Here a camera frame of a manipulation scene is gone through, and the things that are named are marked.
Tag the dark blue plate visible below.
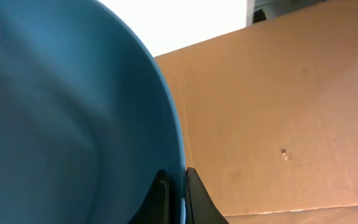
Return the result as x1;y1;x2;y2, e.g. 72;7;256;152
0;0;185;223

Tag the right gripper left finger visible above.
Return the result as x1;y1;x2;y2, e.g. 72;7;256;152
128;169;170;224

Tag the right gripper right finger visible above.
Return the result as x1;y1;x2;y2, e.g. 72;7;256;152
185;167;229;224

